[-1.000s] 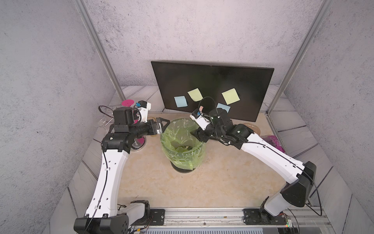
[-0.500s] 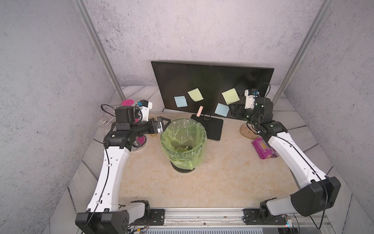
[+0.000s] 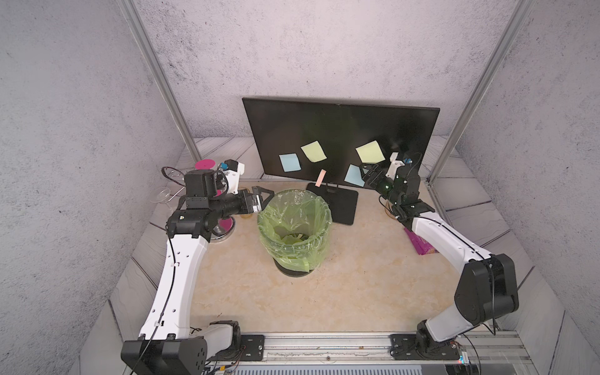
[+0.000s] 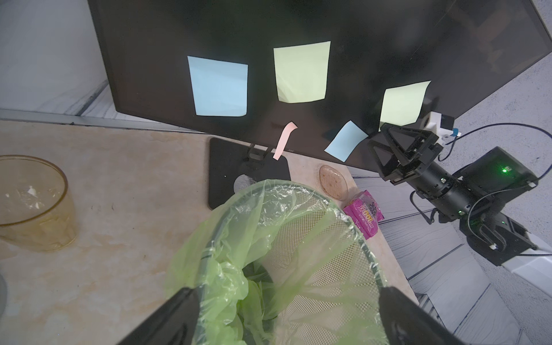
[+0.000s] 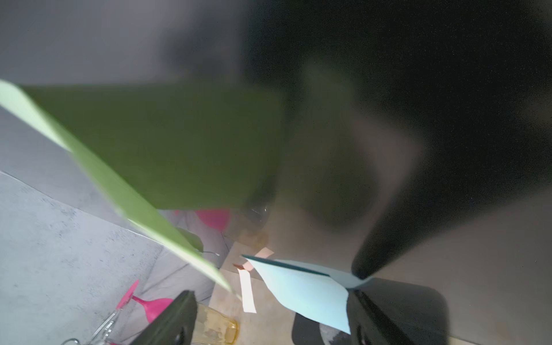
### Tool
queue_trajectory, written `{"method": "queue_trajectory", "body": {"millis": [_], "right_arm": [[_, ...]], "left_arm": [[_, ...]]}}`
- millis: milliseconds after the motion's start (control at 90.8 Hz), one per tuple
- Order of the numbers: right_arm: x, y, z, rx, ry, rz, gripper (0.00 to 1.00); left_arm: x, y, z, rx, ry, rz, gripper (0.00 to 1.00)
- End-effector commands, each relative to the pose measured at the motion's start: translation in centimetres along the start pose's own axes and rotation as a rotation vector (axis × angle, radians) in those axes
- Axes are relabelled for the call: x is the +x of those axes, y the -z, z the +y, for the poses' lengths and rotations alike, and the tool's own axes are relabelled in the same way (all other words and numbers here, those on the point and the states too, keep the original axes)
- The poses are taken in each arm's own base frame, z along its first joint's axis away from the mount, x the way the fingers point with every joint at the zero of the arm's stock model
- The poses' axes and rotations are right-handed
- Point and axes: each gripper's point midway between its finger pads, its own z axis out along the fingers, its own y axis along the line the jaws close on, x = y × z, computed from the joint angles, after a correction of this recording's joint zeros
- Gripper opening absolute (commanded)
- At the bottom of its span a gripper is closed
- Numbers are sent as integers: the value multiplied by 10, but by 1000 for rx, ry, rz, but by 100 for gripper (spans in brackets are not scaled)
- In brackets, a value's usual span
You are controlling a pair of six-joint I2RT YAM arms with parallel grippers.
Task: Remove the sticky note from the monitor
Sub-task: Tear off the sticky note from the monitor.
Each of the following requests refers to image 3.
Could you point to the mesh bin green bag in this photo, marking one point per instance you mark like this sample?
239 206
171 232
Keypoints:
295 230

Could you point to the purple snack packet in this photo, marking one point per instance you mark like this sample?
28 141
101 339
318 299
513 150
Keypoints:
421 246

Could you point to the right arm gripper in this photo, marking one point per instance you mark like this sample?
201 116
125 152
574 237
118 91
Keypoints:
379 171

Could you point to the blue sticky note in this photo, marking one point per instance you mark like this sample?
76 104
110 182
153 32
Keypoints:
353 176
290 162

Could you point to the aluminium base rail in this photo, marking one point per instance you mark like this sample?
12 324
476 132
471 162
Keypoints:
477 352

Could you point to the right aluminium frame post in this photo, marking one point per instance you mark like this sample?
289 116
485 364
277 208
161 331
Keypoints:
516 21

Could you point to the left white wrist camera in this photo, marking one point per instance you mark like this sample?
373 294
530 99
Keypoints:
232 170

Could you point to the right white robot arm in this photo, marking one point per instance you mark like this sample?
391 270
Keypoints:
487 287

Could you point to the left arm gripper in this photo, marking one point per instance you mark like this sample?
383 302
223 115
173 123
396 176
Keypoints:
255 205

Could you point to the black computer monitor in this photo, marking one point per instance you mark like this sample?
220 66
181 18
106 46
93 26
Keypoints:
282 126

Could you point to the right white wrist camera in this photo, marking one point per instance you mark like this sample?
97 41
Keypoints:
400 167

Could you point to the left aluminium frame post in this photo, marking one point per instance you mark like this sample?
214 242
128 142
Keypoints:
145 45

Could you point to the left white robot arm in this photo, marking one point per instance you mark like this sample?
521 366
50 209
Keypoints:
166 343

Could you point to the pink sticky note strip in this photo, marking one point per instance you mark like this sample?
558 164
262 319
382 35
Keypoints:
320 178

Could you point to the aluminium frame post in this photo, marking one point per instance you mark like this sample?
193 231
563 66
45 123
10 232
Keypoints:
145 45
516 21

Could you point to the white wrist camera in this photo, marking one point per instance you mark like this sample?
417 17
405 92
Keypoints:
232 170
400 167

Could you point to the green sticky note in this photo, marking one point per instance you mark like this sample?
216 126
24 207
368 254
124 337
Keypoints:
370 153
314 152

